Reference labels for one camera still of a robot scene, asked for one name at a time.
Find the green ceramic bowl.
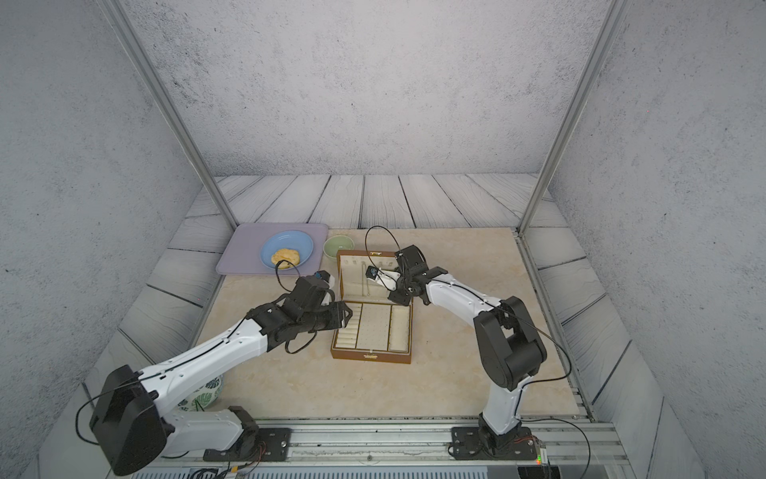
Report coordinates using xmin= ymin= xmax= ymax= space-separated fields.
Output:
xmin=323 ymin=235 xmax=355 ymax=259

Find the lavender rectangular tray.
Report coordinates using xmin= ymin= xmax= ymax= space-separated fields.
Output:
xmin=215 ymin=223 xmax=329 ymax=275

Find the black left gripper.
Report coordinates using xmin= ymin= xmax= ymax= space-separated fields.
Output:
xmin=298 ymin=299 xmax=357 ymax=335

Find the aluminium mounting rail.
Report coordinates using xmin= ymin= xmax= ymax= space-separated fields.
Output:
xmin=136 ymin=419 xmax=636 ymax=478

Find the left metal frame post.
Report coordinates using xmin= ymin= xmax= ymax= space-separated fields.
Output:
xmin=99 ymin=0 xmax=239 ymax=231

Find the blue plate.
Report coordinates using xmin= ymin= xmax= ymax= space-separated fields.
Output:
xmin=259 ymin=230 xmax=314 ymax=269

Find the yellow bread pastry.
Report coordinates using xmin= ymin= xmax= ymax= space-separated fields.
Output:
xmin=270 ymin=249 xmax=301 ymax=269

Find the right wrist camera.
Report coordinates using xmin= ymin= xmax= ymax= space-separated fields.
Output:
xmin=365 ymin=265 xmax=400 ymax=291

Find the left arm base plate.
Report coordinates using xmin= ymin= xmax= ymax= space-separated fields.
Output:
xmin=203 ymin=428 xmax=292 ymax=464

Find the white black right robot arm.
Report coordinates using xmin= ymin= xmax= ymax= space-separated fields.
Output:
xmin=366 ymin=245 xmax=562 ymax=459

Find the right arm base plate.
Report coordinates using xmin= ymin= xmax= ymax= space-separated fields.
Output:
xmin=447 ymin=426 xmax=541 ymax=462

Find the brown wooden jewelry box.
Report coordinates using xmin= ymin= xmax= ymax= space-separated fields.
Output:
xmin=330 ymin=251 xmax=413 ymax=364

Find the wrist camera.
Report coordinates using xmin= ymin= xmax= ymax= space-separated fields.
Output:
xmin=365 ymin=265 xmax=400 ymax=291
xmin=313 ymin=271 xmax=335 ymax=307

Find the metal frame post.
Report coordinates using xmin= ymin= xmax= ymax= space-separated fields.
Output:
xmin=99 ymin=0 xmax=239 ymax=231
xmin=517 ymin=0 xmax=630 ymax=237

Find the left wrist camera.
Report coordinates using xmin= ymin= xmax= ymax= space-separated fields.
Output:
xmin=313 ymin=271 xmax=335 ymax=307

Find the right metal frame post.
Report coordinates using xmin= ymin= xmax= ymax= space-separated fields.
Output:
xmin=517 ymin=0 xmax=630 ymax=237

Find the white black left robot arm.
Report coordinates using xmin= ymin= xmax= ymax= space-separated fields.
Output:
xmin=89 ymin=271 xmax=353 ymax=476

